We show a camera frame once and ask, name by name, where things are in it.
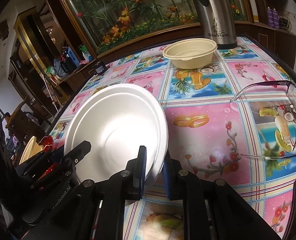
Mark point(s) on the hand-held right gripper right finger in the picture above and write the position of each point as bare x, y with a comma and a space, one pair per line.
168, 180

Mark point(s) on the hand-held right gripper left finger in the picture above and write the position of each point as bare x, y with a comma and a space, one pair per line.
142, 172

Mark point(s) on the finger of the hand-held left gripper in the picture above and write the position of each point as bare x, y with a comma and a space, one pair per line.
80, 148
60, 177

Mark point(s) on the red glass plate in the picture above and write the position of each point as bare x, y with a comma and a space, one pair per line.
47, 142

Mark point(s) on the beige plastic bowl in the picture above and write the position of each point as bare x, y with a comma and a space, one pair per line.
30, 151
188, 52

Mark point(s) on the white foam bowl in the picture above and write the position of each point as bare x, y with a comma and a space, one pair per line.
118, 135
128, 87

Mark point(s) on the wooden chair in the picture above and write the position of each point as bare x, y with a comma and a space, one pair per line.
28, 120

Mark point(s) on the colourful printed tablecloth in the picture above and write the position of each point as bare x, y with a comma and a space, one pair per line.
208, 120

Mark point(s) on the small black box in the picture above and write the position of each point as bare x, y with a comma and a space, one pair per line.
100, 68

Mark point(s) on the green white plastic bottle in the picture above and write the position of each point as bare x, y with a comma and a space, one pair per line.
85, 53

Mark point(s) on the wooden display cabinet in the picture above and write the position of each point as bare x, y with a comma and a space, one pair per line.
35, 50

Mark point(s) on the stainless steel thermos jug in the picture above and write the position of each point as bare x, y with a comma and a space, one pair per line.
213, 12

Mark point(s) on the purple bottle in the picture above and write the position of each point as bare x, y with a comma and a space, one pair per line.
270, 17
276, 18

